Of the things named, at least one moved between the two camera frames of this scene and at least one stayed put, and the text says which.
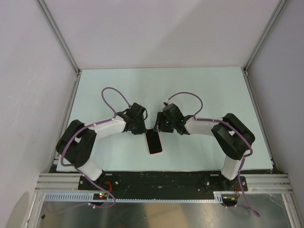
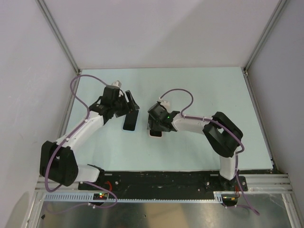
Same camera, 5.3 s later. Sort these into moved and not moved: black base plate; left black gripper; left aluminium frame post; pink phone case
Moved: pink phone case; left black gripper
Not moved: left aluminium frame post; black base plate
